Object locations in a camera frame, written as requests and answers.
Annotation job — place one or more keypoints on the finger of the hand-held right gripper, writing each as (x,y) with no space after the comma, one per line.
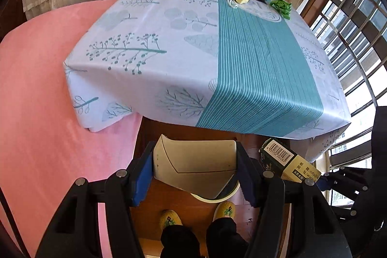
(353,214)
(323,181)

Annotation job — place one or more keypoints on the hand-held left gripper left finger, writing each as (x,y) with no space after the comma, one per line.
(142,179)

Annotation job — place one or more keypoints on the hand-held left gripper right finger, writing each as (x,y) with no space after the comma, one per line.
(249,179)

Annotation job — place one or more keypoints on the green and yellow box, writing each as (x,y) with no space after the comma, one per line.
(278,161)

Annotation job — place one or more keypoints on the blue bin with cream rim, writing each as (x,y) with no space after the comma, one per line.
(208,200)

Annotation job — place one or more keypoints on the cream cardboard piece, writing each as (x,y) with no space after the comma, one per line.
(193,161)

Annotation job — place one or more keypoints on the green wrapper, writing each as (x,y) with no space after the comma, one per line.
(281,5)

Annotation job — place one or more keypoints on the yellow knitted slipper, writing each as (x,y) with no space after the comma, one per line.
(170,219)
(225,209)

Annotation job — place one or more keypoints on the pink bed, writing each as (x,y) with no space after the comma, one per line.
(36,125)

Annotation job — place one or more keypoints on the tree print tablecloth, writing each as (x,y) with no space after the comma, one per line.
(151,34)

